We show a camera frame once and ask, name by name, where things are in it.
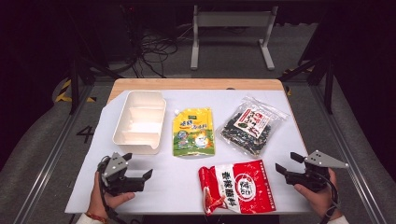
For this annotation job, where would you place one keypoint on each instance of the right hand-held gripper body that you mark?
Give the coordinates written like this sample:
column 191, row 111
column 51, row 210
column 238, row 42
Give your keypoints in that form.
column 311, row 179

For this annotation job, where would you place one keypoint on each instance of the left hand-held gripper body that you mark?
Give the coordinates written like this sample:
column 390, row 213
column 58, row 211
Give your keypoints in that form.
column 116, row 182

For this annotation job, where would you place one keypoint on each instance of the white divided plastic container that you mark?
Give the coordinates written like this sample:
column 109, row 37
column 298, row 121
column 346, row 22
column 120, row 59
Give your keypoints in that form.
column 140, row 124

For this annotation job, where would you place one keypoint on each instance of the red and white packet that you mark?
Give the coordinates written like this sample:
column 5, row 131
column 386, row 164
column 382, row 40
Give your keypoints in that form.
column 239, row 186

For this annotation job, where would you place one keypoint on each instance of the clear bag of dried seaweed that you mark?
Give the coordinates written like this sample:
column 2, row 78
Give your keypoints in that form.
column 252, row 127

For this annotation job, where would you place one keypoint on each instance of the person's left hand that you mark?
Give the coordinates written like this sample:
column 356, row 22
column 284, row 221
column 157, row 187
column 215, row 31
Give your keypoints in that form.
column 102, row 200

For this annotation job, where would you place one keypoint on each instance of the person's right hand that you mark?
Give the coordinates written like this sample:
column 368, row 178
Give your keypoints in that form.
column 322, row 200

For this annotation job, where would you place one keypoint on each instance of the white table mat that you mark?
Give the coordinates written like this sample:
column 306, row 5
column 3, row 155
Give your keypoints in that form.
column 174, row 183

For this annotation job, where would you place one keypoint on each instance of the yellow green spouted pouch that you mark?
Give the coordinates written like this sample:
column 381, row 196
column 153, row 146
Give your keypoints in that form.
column 193, row 133

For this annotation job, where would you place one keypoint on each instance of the black metal stand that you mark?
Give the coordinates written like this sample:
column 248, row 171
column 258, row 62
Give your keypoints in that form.
column 328, row 84
column 74, row 84

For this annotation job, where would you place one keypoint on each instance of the yellow black hazard tape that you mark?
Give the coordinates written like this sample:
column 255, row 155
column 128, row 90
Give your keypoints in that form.
column 63, row 91

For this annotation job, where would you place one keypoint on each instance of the aluminium floor rail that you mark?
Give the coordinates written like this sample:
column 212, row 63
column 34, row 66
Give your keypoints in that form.
column 49, row 161
column 348, row 161

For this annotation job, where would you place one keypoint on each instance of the white metal stand frame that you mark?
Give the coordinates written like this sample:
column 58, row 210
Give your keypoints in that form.
column 233, row 19

